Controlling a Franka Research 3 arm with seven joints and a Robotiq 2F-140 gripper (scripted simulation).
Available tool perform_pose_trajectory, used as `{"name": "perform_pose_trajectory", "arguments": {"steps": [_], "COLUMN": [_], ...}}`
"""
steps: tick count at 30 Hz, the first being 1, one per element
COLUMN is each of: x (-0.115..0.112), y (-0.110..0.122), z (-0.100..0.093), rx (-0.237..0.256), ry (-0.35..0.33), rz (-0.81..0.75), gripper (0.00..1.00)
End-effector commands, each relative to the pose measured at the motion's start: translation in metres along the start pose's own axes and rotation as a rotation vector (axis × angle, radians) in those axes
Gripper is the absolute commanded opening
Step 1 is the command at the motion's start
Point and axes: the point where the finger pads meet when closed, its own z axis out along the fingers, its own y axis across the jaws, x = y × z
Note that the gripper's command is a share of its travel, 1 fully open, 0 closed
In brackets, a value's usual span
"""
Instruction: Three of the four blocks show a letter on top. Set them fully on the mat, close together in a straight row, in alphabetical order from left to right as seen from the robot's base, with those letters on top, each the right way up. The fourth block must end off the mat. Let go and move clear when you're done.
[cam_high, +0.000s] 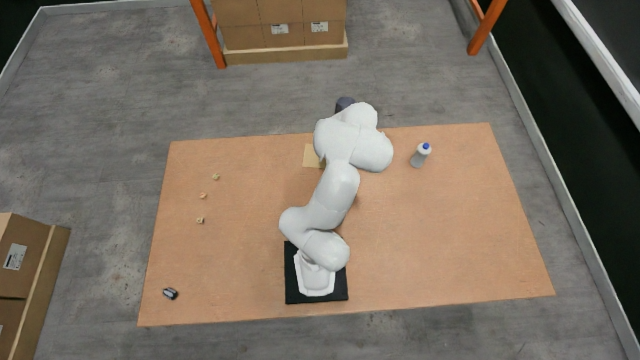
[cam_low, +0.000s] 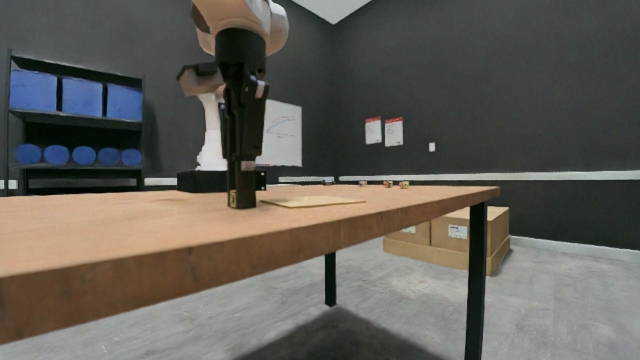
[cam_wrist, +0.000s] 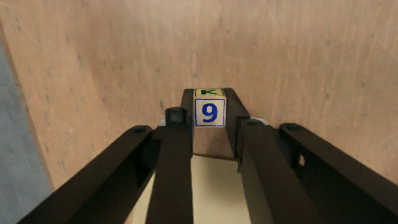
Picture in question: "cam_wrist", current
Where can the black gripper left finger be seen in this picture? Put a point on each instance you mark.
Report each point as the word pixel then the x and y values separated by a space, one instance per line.
pixel 107 188

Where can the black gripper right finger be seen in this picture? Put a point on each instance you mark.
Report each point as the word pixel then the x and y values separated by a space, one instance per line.
pixel 342 190

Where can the beige flat mat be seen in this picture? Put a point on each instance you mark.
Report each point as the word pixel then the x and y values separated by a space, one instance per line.
pixel 218 194

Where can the beige letter block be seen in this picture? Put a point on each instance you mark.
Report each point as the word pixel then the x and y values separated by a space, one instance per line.
pixel 209 108

